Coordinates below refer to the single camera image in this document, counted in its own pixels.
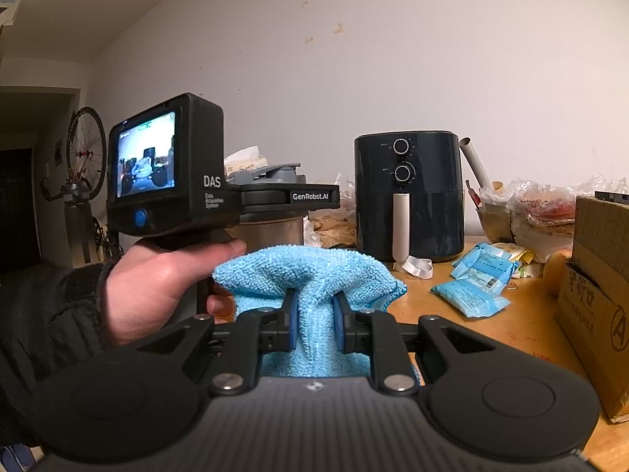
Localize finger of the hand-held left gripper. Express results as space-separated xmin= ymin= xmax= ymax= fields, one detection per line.
xmin=240 ymin=203 xmax=342 ymax=218

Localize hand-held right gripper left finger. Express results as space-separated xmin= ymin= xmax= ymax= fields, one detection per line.
xmin=136 ymin=288 xmax=299 ymax=395

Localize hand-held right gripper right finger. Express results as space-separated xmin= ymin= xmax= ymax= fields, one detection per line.
xmin=331 ymin=293 xmax=498 ymax=395

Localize blue microfibre cloth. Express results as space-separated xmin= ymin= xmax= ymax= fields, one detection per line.
xmin=212 ymin=244 xmax=424 ymax=387

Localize person's left forearm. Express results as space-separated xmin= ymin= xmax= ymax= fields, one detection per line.
xmin=0 ymin=260 xmax=120 ymax=449

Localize person's left hand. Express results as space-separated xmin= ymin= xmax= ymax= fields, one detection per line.
xmin=103 ymin=239 xmax=248 ymax=348

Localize plastic bag of flatbread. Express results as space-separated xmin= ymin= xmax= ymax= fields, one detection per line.
xmin=304 ymin=174 xmax=360 ymax=249

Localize tissue box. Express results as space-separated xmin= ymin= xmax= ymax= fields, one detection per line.
xmin=224 ymin=146 xmax=269 ymax=176

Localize black air fryer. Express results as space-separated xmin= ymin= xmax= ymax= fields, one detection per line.
xmin=354 ymin=130 xmax=465 ymax=264

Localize bicycle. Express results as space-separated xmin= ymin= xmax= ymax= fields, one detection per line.
xmin=39 ymin=106 xmax=121 ymax=264

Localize white cardboard tube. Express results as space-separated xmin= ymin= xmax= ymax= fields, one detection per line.
xmin=457 ymin=136 xmax=493 ymax=190

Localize plastic tub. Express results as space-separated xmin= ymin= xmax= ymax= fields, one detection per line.
xmin=476 ymin=184 xmax=515 ymax=245

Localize yellow paper packets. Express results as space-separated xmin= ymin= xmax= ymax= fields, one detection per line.
xmin=491 ymin=241 xmax=542 ymax=279

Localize yellow fruit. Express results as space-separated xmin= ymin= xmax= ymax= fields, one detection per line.
xmin=543 ymin=249 xmax=574 ymax=297

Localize clear plastic food bag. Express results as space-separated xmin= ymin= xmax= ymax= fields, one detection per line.
xmin=508 ymin=174 xmax=618 ymax=262

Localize large cardboard box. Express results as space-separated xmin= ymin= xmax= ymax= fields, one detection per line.
xmin=554 ymin=195 xmax=629 ymax=424

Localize white ribbon strap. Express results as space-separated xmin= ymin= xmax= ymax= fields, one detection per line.
xmin=392 ymin=256 xmax=434 ymax=279

